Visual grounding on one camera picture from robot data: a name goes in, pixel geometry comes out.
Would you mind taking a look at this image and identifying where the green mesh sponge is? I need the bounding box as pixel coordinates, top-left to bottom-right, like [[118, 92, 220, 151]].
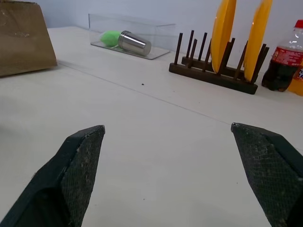
[[99, 30, 122, 47]]

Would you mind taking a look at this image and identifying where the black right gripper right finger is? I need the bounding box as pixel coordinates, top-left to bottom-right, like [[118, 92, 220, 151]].
[[231, 122, 303, 227]]

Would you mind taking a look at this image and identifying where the brown paper bag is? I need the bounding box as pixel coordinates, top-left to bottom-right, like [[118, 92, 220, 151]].
[[0, 1, 58, 78]]

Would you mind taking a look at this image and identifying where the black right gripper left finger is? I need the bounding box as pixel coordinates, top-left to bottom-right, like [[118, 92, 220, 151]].
[[0, 124, 106, 227]]

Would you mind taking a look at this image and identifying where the cola bottle red label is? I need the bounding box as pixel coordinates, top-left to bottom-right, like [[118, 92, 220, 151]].
[[261, 19, 303, 92]]

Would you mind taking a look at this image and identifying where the clear acrylic box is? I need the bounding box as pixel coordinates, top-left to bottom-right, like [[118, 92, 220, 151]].
[[88, 13, 176, 60]]

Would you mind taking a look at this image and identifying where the yellow plate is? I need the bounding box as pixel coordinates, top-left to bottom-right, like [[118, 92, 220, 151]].
[[243, 0, 273, 83], [210, 0, 237, 73]]

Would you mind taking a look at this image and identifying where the stainless steel cup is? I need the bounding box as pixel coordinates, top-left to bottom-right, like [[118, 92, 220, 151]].
[[117, 30, 152, 57]]

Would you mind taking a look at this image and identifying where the dark wooden plate rack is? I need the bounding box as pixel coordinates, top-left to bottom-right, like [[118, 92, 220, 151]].
[[169, 30, 270, 95]]

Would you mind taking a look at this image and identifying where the orange soda bottle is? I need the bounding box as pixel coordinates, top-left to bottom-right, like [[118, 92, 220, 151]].
[[287, 60, 303, 97]]

